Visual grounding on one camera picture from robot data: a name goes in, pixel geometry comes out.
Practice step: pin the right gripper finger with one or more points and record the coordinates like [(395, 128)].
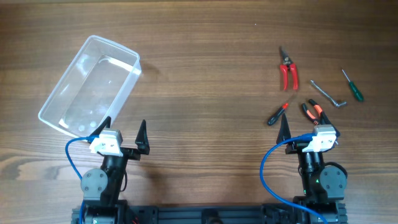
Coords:
[(324, 120), (284, 131)]

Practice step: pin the black red screwdriver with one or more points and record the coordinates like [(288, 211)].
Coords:
[(280, 111)]

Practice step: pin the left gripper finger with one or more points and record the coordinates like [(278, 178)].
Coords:
[(105, 124), (142, 141)]

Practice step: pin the orange black pliers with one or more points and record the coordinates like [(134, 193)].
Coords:
[(314, 119)]

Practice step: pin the green handled screwdriver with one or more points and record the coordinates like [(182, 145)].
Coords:
[(356, 93)]

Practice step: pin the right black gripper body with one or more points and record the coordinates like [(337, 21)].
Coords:
[(305, 160)]

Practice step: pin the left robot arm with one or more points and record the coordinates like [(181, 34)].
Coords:
[(101, 187)]

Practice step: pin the silver L-shaped wrench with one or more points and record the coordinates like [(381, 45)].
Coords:
[(337, 104)]

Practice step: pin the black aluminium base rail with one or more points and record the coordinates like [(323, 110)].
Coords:
[(267, 213)]

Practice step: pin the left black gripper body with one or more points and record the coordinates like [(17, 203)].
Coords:
[(114, 163)]

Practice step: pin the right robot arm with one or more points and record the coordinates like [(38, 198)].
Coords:
[(323, 183)]

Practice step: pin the clear plastic container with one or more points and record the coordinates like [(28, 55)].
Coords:
[(95, 86)]

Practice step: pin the red handled snips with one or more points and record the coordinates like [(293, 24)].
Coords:
[(288, 66)]

